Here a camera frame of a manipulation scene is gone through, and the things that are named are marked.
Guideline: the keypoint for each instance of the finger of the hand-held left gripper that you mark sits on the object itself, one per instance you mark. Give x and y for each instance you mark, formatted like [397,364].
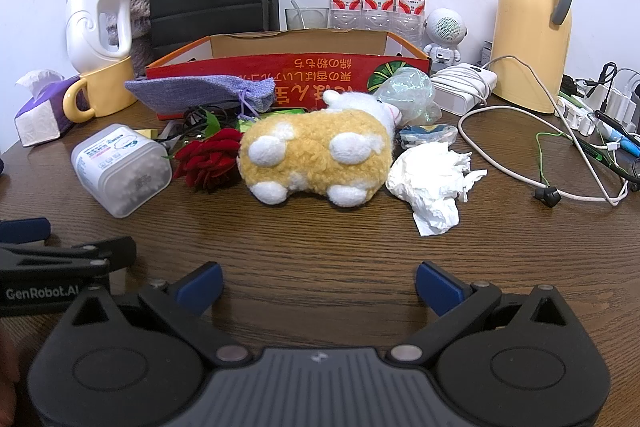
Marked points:
[25,229]
[75,254]

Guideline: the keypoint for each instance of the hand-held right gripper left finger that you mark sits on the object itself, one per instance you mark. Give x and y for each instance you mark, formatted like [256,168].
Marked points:
[202,285]

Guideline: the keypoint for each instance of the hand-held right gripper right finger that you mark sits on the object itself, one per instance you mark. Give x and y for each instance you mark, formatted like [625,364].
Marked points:
[440,288]

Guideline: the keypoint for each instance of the clear cotton swab box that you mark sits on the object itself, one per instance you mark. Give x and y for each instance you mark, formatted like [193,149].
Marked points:
[120,167]

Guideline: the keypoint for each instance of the white tissue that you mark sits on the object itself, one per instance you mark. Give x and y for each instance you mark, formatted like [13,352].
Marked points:
[430,177]

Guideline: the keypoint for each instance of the red fabric rose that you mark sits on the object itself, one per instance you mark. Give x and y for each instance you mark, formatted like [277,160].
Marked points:
[210,157]

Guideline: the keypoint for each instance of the blue patterned packet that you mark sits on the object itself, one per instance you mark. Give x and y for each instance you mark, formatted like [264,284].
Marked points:
[425,134]

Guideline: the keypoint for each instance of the green packet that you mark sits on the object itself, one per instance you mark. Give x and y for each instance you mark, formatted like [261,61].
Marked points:
[247,124]

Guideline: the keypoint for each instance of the yellow and white plush toy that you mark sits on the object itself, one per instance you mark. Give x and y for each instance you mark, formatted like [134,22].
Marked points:
[310,152]

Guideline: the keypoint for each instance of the iridescent plastic bag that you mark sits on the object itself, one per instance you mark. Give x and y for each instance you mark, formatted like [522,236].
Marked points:
[407,92]

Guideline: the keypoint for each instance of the red cardboard box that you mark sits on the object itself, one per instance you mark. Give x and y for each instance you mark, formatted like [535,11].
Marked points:
[225,72]

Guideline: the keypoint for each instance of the purple tissue pack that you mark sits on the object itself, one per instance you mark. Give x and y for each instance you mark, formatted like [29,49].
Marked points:
[40,117]

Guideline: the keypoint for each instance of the yellow mug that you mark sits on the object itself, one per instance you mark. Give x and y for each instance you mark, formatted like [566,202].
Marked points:
[110,87]

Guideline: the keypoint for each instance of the white detergent bottle vase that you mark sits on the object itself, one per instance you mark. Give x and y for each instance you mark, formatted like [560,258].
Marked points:
[82,37]

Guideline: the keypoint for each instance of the blue pen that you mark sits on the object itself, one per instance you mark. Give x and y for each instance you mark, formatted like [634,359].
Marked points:
[617,139]

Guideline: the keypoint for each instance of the small grey box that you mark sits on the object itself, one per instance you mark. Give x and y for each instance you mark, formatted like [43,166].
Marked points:
[486,53]

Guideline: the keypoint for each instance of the white power strip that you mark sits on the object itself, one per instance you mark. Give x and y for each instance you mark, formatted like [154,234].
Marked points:
[620,107]

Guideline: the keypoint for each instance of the white robot-shaped speaker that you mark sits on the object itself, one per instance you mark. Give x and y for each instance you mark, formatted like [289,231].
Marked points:
[445,29]

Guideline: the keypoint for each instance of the yellow thermos jug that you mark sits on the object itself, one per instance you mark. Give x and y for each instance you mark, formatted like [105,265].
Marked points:
[530,32]

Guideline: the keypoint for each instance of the glass cup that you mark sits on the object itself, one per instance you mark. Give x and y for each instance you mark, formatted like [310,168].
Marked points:
[315,19]

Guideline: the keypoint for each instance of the glass stirring rod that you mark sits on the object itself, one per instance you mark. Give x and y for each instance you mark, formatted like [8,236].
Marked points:
[298,13]

